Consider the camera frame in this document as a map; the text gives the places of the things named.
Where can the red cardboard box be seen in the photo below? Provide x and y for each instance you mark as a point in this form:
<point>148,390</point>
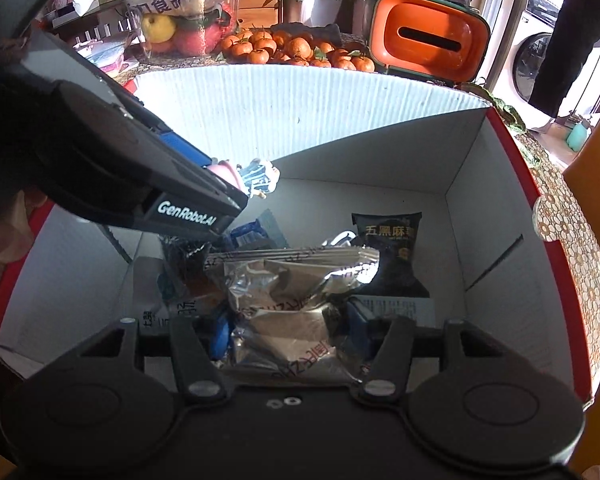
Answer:
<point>330,125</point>

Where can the person's left hand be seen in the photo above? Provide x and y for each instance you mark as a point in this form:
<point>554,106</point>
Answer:
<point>5,225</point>

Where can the white washing machine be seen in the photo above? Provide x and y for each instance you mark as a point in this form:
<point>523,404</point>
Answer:
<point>525,45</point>

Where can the black snack packet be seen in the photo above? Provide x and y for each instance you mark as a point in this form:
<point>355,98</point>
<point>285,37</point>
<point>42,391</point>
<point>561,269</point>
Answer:
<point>390,250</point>

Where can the yellow apple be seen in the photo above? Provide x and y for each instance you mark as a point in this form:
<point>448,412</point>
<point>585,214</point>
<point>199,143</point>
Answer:
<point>158,29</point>

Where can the blue white snack packet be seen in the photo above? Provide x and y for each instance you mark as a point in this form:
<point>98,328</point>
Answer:
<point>257,232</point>

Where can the small white carton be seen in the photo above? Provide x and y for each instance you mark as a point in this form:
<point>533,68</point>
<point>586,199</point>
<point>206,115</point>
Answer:
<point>405,310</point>

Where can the red apple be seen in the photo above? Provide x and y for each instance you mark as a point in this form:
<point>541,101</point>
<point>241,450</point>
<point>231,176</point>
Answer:
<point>197,40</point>

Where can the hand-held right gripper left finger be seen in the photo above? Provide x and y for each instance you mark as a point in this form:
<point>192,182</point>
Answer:
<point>195,355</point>

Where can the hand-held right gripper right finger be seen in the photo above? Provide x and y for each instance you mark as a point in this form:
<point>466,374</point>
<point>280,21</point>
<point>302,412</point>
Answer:
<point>390,352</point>

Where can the teal bottle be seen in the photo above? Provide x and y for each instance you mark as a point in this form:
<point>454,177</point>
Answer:
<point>577,136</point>

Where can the white food pouch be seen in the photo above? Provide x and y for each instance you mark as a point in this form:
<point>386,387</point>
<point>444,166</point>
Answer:
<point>185,305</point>

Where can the silver snack packet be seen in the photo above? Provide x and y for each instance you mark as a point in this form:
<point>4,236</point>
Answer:
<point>290,275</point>
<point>290,345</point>

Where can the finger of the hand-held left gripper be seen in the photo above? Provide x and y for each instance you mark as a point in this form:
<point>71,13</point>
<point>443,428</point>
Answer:
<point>190,160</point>

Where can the orange green tissue box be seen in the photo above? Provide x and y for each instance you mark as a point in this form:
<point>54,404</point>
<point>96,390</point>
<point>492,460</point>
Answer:
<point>430,35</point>

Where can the pile of tangerines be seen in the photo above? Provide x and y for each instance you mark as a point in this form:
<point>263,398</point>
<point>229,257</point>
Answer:
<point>300,50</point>

